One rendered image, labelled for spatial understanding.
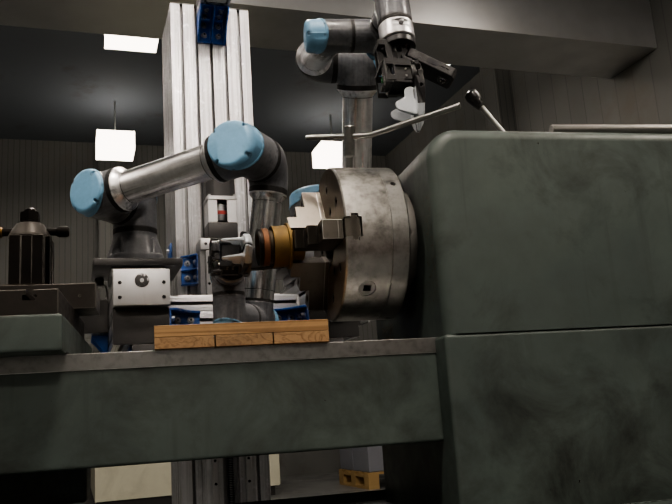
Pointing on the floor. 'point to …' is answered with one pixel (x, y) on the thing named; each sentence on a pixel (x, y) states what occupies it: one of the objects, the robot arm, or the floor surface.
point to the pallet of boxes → (361, 467)
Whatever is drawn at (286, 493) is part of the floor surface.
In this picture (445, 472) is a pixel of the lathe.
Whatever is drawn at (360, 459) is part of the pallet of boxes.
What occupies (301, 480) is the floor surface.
